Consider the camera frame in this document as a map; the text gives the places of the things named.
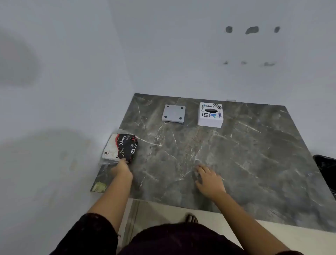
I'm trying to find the person's right hand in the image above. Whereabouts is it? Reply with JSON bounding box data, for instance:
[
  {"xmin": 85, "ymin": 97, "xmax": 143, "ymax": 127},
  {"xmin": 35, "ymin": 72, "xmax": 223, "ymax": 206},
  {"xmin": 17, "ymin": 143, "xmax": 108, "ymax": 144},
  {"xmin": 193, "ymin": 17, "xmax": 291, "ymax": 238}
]
[{"xmin": 194, "ymin": 165, "xmax": 226, "ymax": 201}]

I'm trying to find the person's left hand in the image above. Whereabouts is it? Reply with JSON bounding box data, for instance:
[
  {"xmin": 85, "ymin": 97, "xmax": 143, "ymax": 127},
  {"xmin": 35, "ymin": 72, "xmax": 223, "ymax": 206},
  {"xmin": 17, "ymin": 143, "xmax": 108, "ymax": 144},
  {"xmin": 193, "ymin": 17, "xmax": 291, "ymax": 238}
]
[{"xmin": 110, "ymin": 159, "xmax": 134, "ymax": 182}]

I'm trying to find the Dove tissue plastic packet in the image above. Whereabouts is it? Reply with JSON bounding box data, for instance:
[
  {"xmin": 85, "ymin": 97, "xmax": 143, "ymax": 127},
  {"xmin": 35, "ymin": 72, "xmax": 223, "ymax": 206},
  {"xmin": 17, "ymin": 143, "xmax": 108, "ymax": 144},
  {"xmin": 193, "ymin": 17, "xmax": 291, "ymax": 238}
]
[{"xmin": 99, "ymin": 129, "xmax": 139, "ymax": 166}]

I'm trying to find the white stickered tissue box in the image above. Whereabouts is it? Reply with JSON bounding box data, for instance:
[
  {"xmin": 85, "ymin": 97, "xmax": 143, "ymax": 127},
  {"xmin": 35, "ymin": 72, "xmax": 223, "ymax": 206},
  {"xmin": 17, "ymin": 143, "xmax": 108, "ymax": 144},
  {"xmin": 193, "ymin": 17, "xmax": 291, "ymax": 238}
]
[{"xmin": 197, "ymin": 102, "xmax": 224, "ymax": 129}]

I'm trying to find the grey square box base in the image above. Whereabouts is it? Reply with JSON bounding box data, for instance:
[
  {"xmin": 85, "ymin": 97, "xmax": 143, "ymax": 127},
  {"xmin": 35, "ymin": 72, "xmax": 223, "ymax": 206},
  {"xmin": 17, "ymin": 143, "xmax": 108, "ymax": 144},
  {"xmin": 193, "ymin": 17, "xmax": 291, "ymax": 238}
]
[{"xmin": 161, "ymin": 104, "xmax": 186, "ymax": 125}]

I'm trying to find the person's right forearm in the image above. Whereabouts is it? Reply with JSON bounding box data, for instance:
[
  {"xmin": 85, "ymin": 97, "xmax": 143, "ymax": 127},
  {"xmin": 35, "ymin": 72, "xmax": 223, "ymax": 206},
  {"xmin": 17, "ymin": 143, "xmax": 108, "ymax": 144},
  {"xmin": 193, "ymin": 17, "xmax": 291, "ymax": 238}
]
[{"xmin": 207, "ymin": 190, "xmax": 291, "ymax": 255}]

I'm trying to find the person's left forearm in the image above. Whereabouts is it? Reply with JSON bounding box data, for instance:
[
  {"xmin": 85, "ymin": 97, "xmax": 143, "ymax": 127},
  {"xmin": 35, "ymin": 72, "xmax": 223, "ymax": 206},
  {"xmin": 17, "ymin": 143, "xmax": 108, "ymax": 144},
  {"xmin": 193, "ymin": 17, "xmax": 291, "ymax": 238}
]
[{"xmin": 88, "ymin": 174, "xmax": 134, "ymax": 233}]

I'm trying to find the person's dark maroon top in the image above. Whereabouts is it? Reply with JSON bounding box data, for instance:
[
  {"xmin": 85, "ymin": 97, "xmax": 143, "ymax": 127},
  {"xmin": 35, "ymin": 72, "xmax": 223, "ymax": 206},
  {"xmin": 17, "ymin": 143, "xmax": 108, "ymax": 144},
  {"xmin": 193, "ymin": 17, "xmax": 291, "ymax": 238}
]
[{"xmin": 50, "ymin": 213, "xmax": 305, "ymax": 255}]

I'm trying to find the trash bin with black liner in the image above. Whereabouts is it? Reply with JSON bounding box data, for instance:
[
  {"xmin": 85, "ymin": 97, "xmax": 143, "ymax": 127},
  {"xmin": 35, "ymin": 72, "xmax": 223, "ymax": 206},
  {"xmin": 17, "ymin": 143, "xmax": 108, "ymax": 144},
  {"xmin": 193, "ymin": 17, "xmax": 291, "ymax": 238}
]
[{"xmin": 313, "ymin": 154, "xmax": 336, "ymax": 200}]

